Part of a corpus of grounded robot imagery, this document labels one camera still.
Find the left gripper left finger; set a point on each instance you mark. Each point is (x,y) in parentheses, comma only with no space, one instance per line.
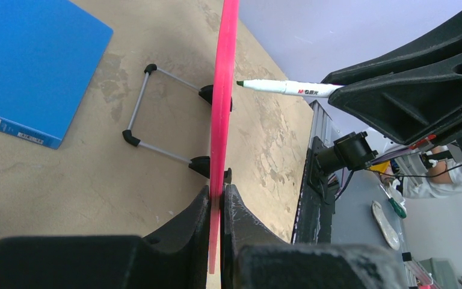
(173,256)

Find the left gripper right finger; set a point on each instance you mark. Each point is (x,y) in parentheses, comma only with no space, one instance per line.
(252,256)

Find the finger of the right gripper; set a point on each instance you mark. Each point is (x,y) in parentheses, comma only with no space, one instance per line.
(442,45)
(409,106)

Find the white green marker pen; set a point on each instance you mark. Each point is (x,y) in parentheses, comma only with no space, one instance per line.
(292,88)

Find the pink framed whiteboard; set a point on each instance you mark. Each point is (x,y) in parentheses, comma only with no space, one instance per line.
(220,113)

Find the person in white shirt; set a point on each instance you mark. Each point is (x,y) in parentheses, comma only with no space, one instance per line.
(443,180)

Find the white shoe sole object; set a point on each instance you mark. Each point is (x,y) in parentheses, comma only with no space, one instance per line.
(389,234)

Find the blue folder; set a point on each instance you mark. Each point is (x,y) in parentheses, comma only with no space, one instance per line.
(49,52)

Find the aluminium base frame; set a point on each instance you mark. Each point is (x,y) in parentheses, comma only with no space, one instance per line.
(315,207)

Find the green handled screwdriver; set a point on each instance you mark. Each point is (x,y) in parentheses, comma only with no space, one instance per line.
(395,199)

